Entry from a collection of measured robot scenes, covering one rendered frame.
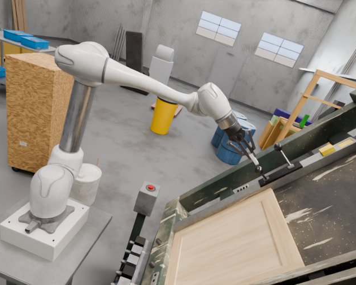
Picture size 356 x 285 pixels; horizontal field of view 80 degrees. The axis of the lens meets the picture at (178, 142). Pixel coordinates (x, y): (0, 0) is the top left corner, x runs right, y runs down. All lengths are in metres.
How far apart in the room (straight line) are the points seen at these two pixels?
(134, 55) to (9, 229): 6.00
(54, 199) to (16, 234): 0.24
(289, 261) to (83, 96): 1.02
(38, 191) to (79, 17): 12.35
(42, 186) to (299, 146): 1.26
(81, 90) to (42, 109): 1.35
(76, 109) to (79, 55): 0.31
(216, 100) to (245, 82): 10.18
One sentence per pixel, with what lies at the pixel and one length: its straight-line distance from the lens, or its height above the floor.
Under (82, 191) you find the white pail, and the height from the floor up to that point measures 0.23.
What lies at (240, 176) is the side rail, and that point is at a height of 1.24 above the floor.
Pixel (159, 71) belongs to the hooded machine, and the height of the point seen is 0.61.
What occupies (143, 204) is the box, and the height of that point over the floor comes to 0.83.
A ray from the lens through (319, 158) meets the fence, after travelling 1.09.
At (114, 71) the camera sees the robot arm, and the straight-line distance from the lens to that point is 0.87.
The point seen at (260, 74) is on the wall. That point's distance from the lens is 11.15.
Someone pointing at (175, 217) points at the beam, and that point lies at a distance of 1.34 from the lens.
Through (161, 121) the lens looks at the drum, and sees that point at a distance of 4.35.
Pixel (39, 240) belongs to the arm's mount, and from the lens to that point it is 1.22.
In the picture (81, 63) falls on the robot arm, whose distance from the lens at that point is 0.88.
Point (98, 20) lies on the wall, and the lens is 12.66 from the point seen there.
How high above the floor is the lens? 1.81
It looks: 24 degrees down
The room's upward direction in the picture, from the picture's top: 20 degrees clockwise
